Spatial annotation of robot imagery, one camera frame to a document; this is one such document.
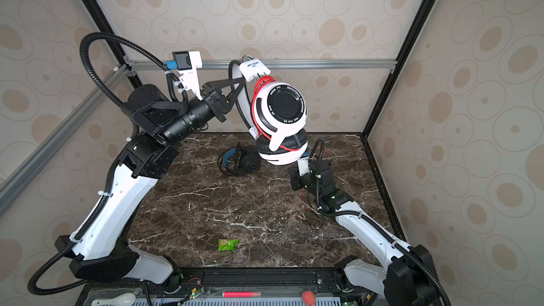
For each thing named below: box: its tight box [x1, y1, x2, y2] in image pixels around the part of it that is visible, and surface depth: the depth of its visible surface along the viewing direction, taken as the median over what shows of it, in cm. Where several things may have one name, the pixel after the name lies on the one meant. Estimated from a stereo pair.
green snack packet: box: [218, 238, 241, 252], surface depth 81 cm
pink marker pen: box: [222, 291, 262, 298], surface depth 73 cm
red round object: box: [301, 290, 316, 306], surface depth 70 cm
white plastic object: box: [90, 292, 137, 306], surface depth 71 cm
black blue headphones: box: [217, 141, 261, 176], surface depth 104 cm
